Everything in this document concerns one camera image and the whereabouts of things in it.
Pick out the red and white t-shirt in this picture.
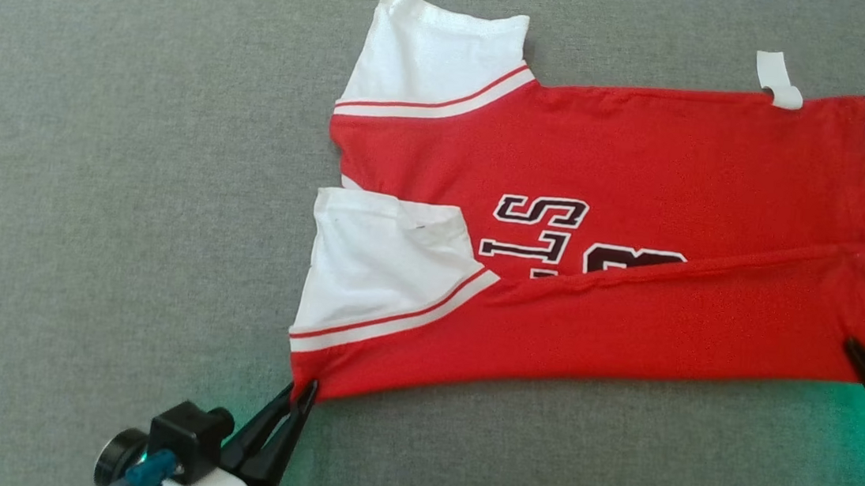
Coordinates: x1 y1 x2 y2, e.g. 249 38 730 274
283 0 865 456

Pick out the blue cable plug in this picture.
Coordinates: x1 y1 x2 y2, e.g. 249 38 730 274
122 446 181 486

